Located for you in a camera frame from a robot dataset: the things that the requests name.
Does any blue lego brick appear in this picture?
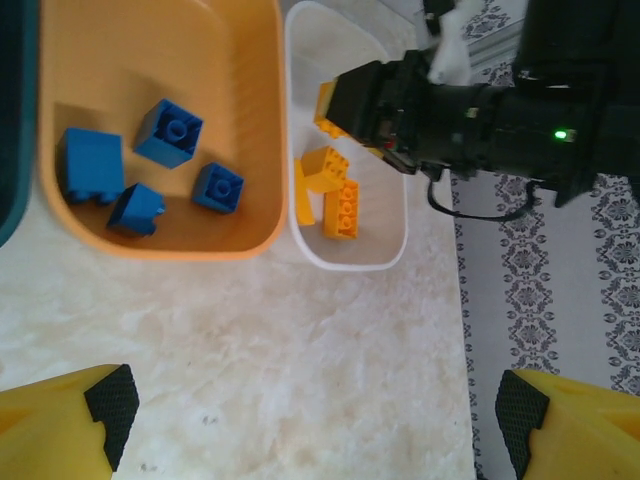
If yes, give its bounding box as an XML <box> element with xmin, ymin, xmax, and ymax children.
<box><xmin>191</xmin><ymin>162</ymin><xmax>246</xmax><ymax>215</ymax></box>
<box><xmin>57</xmin><ymin>127</ymin><xmax>126</xmax><ymax>206</ymax></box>
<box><xmin>105</xmin><ymin>182</ymin><xmax>167</xmax><ymax>239</ymax></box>
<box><xmin>132</xmin><ymin>98</ymin><xmax>205</xmax><ymax>171</ymax></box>

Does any white plastic container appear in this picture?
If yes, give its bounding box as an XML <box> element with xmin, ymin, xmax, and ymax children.
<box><xmin>284</xmin><ymin>0</ymin><xmax>409</xmax><ymax>272</ymax></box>

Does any thin black right gripper cable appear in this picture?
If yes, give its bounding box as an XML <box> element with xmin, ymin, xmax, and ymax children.
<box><xmin>426</xmin><ymin>174</ymin><xmax>539</xmax><ymax>221</ymax></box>

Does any orange plastic container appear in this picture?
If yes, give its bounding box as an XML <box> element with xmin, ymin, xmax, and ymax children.
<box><xmin>38</xmin><ymin>0</ymin><xmax>287</xmax><ymax>262</ymax></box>

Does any dark teal plastic container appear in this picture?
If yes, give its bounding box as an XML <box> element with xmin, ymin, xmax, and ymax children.
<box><xmin>0</xmin><ymin>0</ymin><xmax>39</xmax><ymax>249</ymax></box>

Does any long orange lego brick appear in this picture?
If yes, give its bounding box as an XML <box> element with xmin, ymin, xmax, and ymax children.
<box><xmin>322</xmin><ymin>178</ymin><xmax>361</xmax><ymax>241</ymax></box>

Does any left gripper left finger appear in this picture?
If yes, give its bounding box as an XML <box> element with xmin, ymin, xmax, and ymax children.
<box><xmin>0</xmin><ymin>363</ymin><xmax>140</xmax><ymax>480</ymax></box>

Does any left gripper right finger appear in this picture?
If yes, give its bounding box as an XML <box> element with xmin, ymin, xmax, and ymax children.
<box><xmin>494</xmin><ymin>368</ymin><xmax>640</xmax><ymax>480</ymax></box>

